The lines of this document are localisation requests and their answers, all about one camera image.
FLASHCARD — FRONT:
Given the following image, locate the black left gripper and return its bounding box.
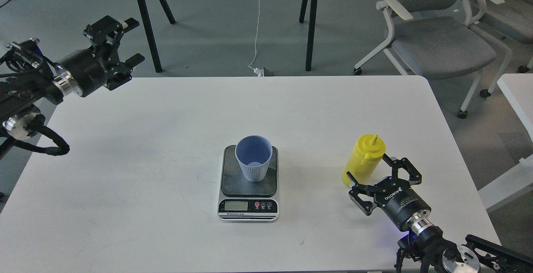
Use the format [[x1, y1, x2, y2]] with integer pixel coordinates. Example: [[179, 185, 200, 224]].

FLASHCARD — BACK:
[[55, 15, 145, 98]]

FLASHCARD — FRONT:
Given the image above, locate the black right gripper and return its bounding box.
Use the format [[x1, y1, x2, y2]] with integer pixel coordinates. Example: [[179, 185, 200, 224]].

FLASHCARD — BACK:
[[346, 154, 431, 232]]

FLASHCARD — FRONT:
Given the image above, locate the yellow squeeze bottle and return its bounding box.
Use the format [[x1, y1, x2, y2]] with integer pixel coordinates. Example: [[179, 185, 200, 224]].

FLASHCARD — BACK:
[[341, 134, 385, 187]]

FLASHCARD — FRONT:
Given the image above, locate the blue plastic cup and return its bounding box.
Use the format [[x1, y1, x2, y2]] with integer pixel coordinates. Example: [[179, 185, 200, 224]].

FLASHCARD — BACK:
[[234, 135, 274, 182]]

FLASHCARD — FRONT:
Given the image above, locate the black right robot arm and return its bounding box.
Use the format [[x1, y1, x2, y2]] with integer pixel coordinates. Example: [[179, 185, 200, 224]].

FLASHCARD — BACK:
[[346, 155, 533, 273]]

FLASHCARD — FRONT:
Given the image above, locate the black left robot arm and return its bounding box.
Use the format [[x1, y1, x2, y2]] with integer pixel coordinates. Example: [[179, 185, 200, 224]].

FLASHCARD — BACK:
[[0, 15, 144, 156]]

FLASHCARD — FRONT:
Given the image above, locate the digital kitchen scale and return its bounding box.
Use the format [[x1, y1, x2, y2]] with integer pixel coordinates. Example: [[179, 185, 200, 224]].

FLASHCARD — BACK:
[[217, 145, 280, 223]]

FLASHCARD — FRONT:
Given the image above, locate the white power plug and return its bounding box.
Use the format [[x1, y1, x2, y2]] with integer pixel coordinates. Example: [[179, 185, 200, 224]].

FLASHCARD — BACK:
[[252, 68, 265, 77]]

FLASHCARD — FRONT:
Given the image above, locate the grey office chair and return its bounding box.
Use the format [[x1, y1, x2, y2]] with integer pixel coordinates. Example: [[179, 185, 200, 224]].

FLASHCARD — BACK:
[[354, 0, 496, 119], [460, 0, 533, 73]]

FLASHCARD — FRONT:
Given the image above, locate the white hanging cable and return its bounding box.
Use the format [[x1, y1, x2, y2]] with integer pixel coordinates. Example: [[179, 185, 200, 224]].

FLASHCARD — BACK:
[[248, 0, 263, 70]]

